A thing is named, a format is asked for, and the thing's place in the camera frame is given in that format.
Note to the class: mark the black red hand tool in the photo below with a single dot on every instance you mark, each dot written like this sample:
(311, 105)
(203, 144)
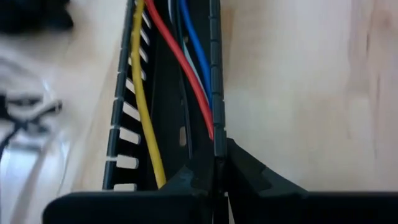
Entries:
(31, 15)

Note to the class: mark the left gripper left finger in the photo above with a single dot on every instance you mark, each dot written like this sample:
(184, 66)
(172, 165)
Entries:
(140, 208)

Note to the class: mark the clear safety glasses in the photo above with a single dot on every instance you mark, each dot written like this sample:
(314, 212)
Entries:
(21, 124)

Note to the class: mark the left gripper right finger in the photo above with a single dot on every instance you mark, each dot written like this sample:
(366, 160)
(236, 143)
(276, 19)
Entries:
(295, 208)

